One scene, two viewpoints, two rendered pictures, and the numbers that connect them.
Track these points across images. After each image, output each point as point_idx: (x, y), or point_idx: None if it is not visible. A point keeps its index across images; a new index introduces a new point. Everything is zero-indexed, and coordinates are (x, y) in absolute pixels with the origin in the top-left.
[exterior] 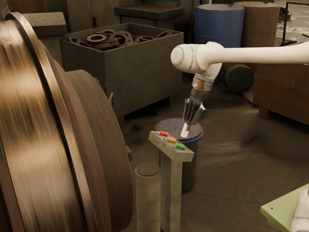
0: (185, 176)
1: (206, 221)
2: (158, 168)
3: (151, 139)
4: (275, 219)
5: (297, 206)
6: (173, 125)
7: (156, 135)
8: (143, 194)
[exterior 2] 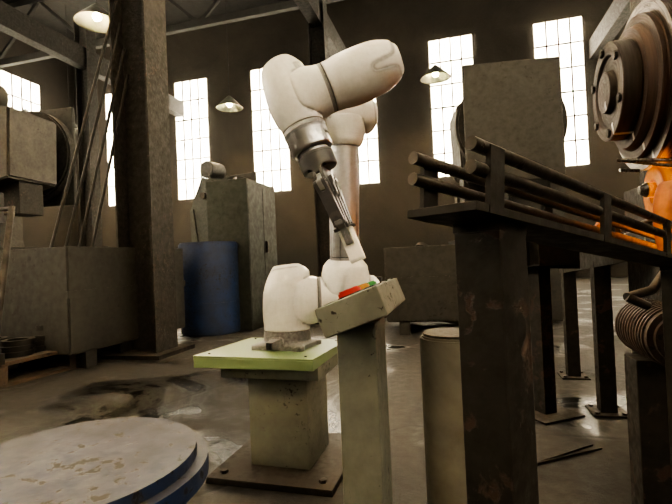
0: None
1: None
2: (429, 329)
3: (388, 305)
4: (322, 354)
5: (361, 276)
6: (50, 475)
7: (380, 283)
8: None
